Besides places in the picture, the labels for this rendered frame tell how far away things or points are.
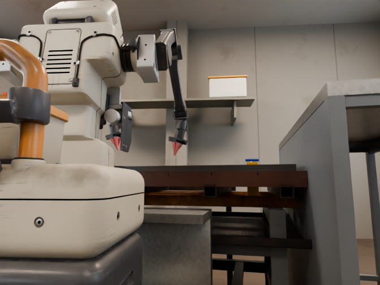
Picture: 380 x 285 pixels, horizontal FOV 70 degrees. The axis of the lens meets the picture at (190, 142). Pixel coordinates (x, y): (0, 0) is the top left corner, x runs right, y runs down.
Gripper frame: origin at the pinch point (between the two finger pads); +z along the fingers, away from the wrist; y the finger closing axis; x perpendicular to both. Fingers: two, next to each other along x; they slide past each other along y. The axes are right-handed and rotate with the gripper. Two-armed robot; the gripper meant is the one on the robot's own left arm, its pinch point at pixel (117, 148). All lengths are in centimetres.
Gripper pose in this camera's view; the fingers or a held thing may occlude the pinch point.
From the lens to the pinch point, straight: 171.2
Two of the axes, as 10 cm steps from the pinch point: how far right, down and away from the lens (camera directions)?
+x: -2.2, -1.1, -9.7
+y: -9.5, 2.7, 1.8
